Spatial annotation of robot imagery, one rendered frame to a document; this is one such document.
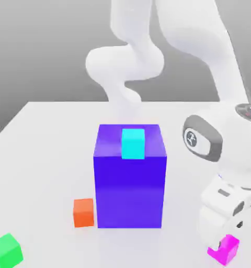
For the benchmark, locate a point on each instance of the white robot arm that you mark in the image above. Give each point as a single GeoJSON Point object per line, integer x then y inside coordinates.
{"type": "Point", "coordinates": [186, 31]}

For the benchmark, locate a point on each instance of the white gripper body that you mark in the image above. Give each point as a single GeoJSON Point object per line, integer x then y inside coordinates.
{"type": "Point", "coordinates": [213, 226]}

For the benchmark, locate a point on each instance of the small green cube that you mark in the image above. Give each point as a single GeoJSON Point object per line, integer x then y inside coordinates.
{"type": "Point", "coordinates": [7, 251]}

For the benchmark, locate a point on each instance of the small cyan cube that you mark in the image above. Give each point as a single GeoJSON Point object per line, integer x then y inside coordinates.
{"type": "Point", "coordinates": [133, 146]}

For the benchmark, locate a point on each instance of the small orange cube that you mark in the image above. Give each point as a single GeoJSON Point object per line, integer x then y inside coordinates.
{"type": "Point", "coordinates": [83, 213]}

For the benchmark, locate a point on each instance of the large purple box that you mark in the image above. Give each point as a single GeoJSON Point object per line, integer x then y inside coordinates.
{"type": "Point", "coordinates": [129, 188]}

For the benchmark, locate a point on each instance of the small magenta cube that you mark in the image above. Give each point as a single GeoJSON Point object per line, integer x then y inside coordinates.
{"type": "Point", "coordinates": [230, 251]}

